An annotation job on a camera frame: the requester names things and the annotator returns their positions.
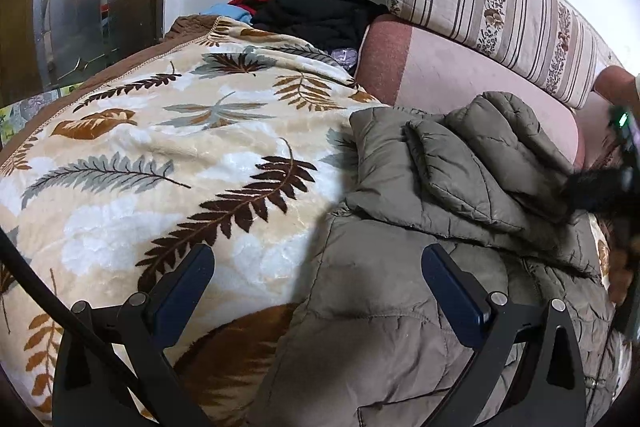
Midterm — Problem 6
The olive quilted hooded jacket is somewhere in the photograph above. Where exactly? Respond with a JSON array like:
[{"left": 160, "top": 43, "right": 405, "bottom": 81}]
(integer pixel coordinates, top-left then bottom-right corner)
[{"left": 246, "top": 92, "right": 622, "bottom": 426}]

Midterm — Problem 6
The dark clothes pile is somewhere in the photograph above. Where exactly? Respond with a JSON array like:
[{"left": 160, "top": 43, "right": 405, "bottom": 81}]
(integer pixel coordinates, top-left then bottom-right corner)
[{"left": 203, "top": 0, "right": 388, "bottom": 74}]

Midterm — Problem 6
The pink corner cushion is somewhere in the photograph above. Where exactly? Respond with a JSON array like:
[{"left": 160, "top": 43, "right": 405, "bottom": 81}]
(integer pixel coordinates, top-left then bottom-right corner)
[{"left": 579, "top": 65, "right": 639, "bottom": 168}]

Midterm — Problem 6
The pink bolster cushion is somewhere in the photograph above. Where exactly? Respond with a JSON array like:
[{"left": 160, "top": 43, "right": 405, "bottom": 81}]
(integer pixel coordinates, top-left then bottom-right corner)
[{"left": 355, "top": 15, "right": 585, "bottom": 167}]

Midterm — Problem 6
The striped floral back cushion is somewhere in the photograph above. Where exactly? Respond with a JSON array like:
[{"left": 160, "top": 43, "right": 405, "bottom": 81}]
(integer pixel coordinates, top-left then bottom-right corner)
[{"left": 386, "top": 0, "right": 598, "bottom": 109}]

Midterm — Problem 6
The leaf pattern plush blanket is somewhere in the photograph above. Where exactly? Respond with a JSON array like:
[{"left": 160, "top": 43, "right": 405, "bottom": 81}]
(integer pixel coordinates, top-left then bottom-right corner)
[{"left": 1, "top": 15, "right": 375, "bottom": 426}]

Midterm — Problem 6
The black cable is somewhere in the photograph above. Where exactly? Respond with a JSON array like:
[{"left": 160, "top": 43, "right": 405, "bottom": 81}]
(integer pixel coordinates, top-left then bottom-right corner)
[{"left": 0, "top": 229, "right": 156, "bottom": 425}]

